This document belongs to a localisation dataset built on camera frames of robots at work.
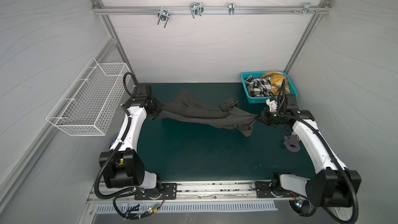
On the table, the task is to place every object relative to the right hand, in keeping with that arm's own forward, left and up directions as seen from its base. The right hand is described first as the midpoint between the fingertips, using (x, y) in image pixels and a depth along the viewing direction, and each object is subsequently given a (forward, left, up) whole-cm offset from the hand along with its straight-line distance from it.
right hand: (258, 114), depth 81 cm
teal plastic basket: (+21, -3, -13) cm, 25 cm away
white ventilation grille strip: (-40, +28, -18) cm, 53 cm away
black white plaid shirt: (+28, -7, -9) cm, 30 cm away
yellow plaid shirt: (+35, -21, -8) cm, 42 cm away
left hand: (+3, +51, +1) cm, 52 cm away
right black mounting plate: (-32, -1, -17) cm, 36 cm away
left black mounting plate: (-35, +44, -18) cm, 60 cm away
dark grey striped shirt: (+16, +44, -16) cm, 49 cm away
